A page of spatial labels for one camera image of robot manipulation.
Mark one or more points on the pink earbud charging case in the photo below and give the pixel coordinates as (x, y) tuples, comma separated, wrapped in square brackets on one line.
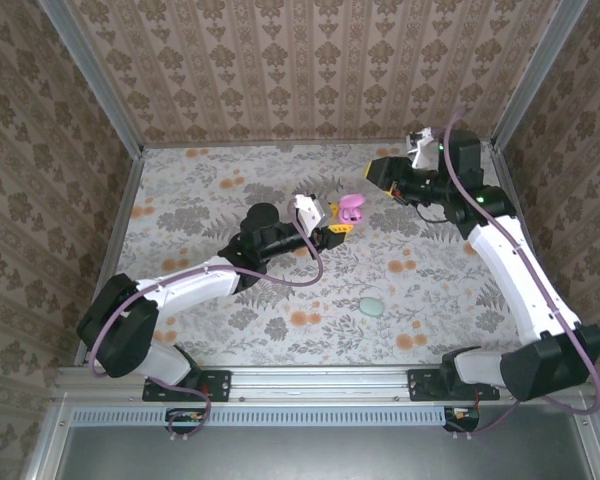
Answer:
[(352, 201)]

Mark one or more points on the mint green earbud charging case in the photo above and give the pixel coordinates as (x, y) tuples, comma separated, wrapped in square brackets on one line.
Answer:
[(371, 307)]

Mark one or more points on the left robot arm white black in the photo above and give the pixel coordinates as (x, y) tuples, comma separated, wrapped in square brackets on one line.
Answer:
[(190, 285)]

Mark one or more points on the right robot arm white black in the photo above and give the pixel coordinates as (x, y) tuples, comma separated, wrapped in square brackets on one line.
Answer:
[(510, 270)]

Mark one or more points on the floral printed table cover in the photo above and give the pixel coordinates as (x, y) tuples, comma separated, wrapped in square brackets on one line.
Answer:
[(330, 340)]

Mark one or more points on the black connector box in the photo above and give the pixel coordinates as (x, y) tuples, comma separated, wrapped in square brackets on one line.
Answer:
[(461, 417), (185, 417)]

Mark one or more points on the grey metal panel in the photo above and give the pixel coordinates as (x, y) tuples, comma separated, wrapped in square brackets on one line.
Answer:
[(330, 455)]

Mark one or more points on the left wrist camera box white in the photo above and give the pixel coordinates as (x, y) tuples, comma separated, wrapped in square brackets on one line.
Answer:
[(307, 207)]

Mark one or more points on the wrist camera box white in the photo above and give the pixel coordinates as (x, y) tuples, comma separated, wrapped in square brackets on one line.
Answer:
[(422, 150), (307, 207)]

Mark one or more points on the aluminium table side rail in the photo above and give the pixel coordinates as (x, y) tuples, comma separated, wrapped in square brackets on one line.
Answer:
[(501, 165), (122, 210)]

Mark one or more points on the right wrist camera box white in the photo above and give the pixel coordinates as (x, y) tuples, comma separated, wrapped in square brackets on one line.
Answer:
[(422, 150)]

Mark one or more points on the aluminium corner post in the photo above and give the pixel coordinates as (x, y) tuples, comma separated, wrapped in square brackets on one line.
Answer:
[(535, 75), (95, 75)]

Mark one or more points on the aluminium mounting rail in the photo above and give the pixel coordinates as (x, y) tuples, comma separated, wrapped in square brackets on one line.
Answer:
[(320, 382)]

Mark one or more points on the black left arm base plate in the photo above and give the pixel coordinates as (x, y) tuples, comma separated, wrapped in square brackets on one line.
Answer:
[(215, 385)]

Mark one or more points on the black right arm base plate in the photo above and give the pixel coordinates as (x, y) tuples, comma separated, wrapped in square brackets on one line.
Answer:
[(422, 385)]

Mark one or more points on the aluminium frame bar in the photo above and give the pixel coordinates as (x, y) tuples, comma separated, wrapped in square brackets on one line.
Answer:
[(592, 440), (45, 445)]

